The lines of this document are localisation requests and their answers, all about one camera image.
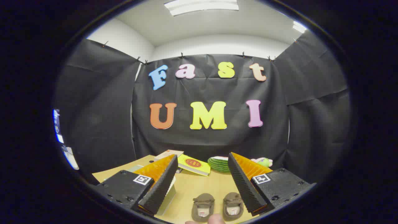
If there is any brown suede shoe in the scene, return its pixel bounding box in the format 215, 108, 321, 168
223, 192, 245, 222
191, 193, 215, 222

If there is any pink and green plush toy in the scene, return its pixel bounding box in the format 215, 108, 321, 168
251, 157, 273, 169

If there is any blue printed poster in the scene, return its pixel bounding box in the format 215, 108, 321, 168
53, 109, 64, 144

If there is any pale fabric storage box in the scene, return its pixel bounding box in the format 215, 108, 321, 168
126, 164, 177, 216

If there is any watermelon slice plush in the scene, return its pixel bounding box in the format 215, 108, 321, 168
207, 156, 232, 173

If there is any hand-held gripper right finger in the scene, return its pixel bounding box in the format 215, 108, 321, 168
227, 152, 317, 216

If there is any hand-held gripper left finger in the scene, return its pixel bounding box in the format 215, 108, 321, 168
93, 154, 179, 217

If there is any beige paperback book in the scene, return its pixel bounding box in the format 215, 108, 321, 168
155, 150, 184, 162

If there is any white side table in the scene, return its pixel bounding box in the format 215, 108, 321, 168
61, 145, 80, 170

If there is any black backdrop cloth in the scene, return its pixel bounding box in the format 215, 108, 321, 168
54, 30, 352, 184

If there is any yellow book with red circle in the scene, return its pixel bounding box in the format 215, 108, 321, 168
177, 154, 211, 177

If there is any ceiling light panel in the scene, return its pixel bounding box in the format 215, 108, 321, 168
292, 21, 308, 34
164, 0, 239, 16

